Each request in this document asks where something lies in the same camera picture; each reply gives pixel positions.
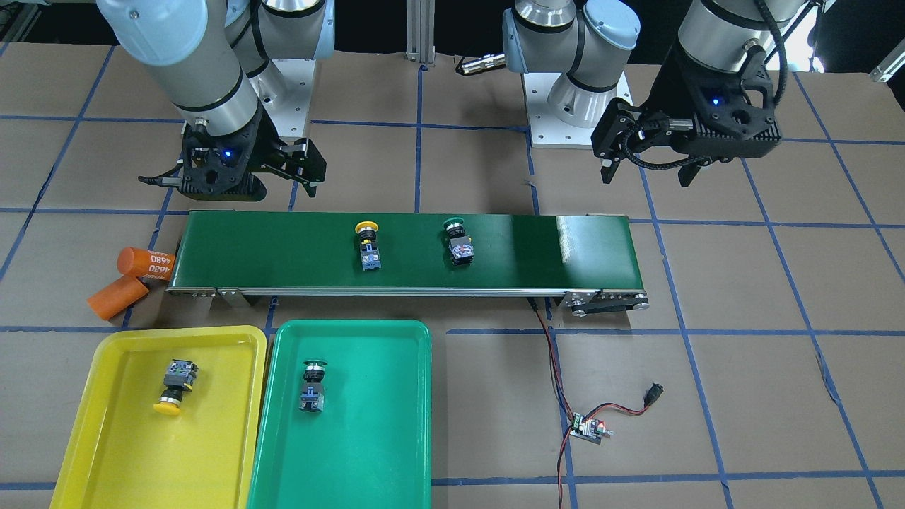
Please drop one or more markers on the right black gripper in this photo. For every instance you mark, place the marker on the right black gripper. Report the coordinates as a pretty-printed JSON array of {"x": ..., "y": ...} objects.
[{"x": 269, "y": 143}]

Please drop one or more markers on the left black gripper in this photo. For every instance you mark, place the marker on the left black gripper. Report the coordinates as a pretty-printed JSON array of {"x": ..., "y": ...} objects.
[{"x": 670, "y": 90}]

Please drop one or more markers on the yellow push button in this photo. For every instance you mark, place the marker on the yellow push button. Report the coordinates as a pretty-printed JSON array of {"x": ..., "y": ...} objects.
[
  {"x": 179, "y": 379},
  {"x": 368, "y": 249}
]

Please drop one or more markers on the green push button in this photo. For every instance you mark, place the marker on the green push button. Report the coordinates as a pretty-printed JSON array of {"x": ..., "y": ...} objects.
[
  {"x": 312, "y": 396},
  {"x": 460, "y": 244}
]

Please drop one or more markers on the orange cylinder with 4680 print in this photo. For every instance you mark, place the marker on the orange cylinder with 4680 print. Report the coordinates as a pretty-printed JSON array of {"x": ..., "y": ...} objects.
[{"x": 142, "y": 263}]

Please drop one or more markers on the plain orange cylinder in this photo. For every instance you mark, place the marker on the plain orange cylinder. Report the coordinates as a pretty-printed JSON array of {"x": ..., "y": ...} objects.
[{"x": 118, "y": 296}]

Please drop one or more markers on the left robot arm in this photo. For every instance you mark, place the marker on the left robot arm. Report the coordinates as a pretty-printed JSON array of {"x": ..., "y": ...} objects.
[{"x": 592, "y": 46}]

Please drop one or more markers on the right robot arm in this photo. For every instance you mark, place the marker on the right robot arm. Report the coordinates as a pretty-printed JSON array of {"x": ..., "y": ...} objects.
[{"x": 217, "y": 62}]

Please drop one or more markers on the green conveyor belt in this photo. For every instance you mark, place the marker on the green conveyor belt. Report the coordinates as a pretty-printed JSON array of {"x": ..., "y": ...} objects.
[{"x": 585, "y": 263}]

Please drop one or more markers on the black barrel connector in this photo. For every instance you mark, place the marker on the black barrel connector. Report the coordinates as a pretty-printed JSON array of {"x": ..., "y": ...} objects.
[{"x": 652, "y": 395}]

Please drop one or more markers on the small green controller board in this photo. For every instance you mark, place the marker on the small green controller board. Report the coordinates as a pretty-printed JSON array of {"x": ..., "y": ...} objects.
[{"x": 589, "y": 429}]

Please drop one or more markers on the green plastic tray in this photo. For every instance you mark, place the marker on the green plastic tray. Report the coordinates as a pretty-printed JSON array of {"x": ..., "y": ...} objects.
[{"x": 371, "y": 445}]

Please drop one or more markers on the yellow plastic tray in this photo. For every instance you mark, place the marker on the yellow plastic tray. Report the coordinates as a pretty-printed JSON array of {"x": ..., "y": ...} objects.
[{"x": 123, "y": 454}]

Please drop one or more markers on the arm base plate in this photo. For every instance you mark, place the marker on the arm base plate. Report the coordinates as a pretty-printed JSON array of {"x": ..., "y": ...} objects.
[
  {"x": 286, "y": 88},
  {"x": 561, "y": 114}
]

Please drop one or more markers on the aluminium frame post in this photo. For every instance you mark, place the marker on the aluminium frame post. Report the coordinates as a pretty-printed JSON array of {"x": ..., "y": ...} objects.
[{"x": 421, "y": 15}]

